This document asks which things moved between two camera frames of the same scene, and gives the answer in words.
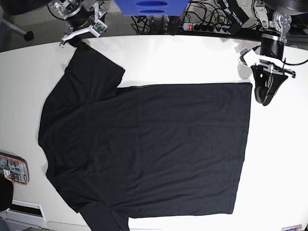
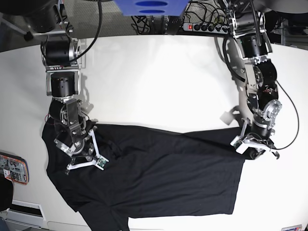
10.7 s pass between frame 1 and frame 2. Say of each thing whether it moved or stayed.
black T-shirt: moved
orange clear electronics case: stayed
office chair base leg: stayed
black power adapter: stayed
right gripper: moved
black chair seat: stayed
